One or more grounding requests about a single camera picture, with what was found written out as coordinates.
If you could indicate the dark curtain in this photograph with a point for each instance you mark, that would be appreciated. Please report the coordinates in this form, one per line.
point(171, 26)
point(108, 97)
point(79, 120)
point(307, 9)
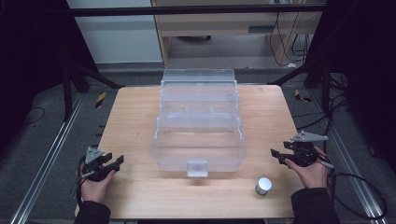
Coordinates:
point(28, 46)
point(364, 62)

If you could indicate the black metal stand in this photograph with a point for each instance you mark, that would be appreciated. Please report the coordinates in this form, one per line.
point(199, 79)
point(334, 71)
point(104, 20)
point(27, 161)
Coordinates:
point(325, 90)
point(67, 93)

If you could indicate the clear plastic tiered storage box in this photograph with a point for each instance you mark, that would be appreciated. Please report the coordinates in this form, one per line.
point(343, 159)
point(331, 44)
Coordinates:
point(198, 137)

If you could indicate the black horizontal metal bar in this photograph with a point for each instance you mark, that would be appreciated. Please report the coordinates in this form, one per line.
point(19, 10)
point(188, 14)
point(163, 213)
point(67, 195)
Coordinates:
point(186, 10)

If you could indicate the white cabinet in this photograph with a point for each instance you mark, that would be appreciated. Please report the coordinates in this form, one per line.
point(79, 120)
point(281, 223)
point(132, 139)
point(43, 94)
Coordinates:
point(118, 37)

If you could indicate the small white jar green label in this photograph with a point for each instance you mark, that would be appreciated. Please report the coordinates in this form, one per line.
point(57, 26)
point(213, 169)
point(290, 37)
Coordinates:
point(263, 185)

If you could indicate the aluminium floor rail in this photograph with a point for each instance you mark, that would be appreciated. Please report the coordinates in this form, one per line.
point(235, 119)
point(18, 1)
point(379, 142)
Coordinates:
point(351, 161)
point(46, 158)

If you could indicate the person's right hand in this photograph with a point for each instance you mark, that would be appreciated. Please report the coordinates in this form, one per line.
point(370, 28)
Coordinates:
point(311, 175)

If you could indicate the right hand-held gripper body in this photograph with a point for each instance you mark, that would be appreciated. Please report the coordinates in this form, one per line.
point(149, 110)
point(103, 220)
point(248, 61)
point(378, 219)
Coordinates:
point(303, 152)

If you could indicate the person's left hand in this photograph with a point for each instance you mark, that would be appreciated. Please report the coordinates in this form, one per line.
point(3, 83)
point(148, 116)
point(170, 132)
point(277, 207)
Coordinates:
point(93, 189)

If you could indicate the light wooden desk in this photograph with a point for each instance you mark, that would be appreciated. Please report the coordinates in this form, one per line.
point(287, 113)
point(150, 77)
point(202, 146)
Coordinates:
point(218, 23)

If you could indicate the yellow black floor tape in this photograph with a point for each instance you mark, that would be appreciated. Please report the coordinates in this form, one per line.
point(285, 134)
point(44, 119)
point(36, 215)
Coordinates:
point(100, 100)
point(300, 96)

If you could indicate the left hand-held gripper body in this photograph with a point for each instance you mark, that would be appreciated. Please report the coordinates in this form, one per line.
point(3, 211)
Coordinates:
point(92, 157)

